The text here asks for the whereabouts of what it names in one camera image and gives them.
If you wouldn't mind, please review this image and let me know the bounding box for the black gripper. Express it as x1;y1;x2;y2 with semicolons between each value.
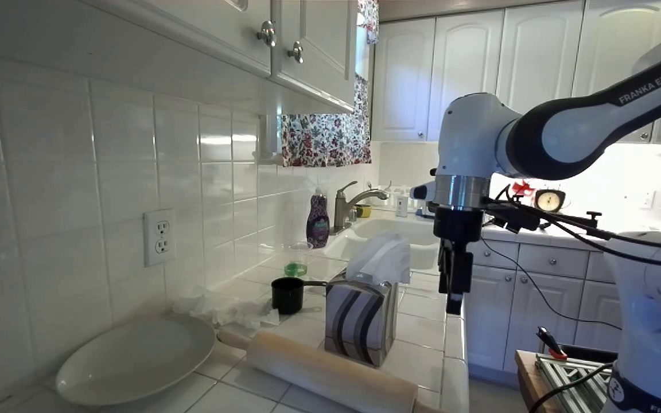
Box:
431;207;486;317

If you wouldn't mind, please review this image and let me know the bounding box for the white base cabinet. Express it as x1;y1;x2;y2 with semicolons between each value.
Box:
463;236;629;381

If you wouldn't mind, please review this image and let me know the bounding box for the white sink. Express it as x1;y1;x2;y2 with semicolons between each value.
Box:
321;212;443;273

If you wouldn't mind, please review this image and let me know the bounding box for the striped tissue box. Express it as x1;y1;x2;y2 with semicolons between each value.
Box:
324;270;401;369

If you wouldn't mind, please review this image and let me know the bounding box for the red black clip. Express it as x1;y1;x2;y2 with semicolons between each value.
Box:
534;325;569;363

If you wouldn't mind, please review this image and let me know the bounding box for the wooden board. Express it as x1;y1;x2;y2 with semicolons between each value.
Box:
514;349;616;413

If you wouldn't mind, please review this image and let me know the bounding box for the small white bottle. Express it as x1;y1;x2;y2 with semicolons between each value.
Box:
396;186;411;219

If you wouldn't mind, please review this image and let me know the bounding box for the small round clock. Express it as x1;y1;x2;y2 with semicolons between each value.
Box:
533;188;567;216

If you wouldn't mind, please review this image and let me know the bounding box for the metal kitchen faucet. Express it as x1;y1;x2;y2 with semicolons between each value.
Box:
330;178;391;236

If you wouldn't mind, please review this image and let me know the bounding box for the wooden rolling pin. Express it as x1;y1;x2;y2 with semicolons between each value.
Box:
214;325;440;413

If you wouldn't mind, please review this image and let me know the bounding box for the dish soap bottle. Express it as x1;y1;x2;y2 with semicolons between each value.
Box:
306;188;334;250

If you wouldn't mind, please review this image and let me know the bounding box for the black measuring cup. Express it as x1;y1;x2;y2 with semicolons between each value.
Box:
268;275;334;317

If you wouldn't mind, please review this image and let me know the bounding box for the floral window curtain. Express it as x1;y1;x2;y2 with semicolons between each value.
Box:
277;75;375;169

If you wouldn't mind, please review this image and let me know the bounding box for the crumpled clear plastic wrap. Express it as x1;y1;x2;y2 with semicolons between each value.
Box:
168;293;280;336

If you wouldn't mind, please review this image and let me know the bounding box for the floral window valance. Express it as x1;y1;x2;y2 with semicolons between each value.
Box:
357;0;383;45

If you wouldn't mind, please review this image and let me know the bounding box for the metal cabinet knob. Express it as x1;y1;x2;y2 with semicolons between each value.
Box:
285;38;307;65
256;18;280;49

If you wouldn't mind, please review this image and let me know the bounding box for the white electrical outlet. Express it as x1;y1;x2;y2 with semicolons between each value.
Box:
143;208;178;269

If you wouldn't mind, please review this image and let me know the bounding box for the white oval plate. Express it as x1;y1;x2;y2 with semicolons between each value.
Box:
54;314;219;407

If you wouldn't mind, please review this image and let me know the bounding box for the white cabinet with knobs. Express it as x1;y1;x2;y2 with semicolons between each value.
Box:
75;0;360;115

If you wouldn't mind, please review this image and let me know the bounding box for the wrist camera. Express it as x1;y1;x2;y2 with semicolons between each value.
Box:
411;178;440;202

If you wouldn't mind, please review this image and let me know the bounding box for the thin black hanging cable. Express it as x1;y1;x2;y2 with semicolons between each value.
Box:
481;236;625;333

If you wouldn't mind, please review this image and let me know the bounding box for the metal bracket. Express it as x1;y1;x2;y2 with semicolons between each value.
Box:
534;353;616;413

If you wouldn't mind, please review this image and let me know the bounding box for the black looped cable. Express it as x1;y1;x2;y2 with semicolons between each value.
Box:
528;363;616;413

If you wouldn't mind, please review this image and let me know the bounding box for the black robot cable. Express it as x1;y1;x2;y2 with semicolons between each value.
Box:
552;216;661;270

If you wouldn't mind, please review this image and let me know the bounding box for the white wall cabinet row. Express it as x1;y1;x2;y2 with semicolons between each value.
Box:
371;0;661;147

